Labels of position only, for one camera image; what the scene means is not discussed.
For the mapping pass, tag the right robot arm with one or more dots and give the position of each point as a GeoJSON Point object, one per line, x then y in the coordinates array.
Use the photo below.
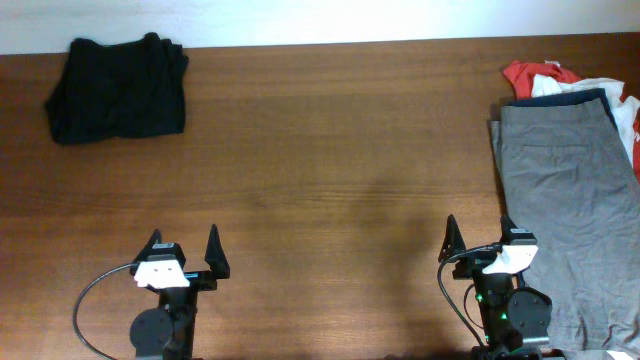
{"type": "Point", "coordinates": [514, 316]}

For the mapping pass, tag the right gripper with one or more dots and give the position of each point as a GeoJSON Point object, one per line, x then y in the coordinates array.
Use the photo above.
{"type": "Point", "coordinates": [471, 263]}

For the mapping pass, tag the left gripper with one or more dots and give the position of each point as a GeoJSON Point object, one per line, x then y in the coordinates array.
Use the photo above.
{"type": "Point", "coordinates": [214, 258]}

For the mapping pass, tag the navy blue garment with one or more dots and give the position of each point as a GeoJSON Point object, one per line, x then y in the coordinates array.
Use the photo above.
{"type": "Point", "coordinates": [568, 99]}

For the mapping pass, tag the grey shorts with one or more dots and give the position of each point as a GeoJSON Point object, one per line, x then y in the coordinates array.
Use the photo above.
{"type": "Point", "coordinates": [567, 179]}

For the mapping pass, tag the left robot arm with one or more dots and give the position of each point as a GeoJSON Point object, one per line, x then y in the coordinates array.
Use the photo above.
{"type": "Point", "coordinates": [167, 330]}

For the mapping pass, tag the red garment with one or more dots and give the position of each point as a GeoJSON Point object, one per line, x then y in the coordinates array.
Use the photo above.
{"type": "Point", "coordinates": [517, 73]}

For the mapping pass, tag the white garment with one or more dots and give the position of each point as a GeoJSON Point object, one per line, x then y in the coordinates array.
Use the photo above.
{"type": "Point", "coordinates": [553, 79]}

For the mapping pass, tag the black folded garment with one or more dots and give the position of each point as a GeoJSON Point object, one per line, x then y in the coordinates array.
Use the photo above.
{"type": "Point", "coordinates": [130, 90]}

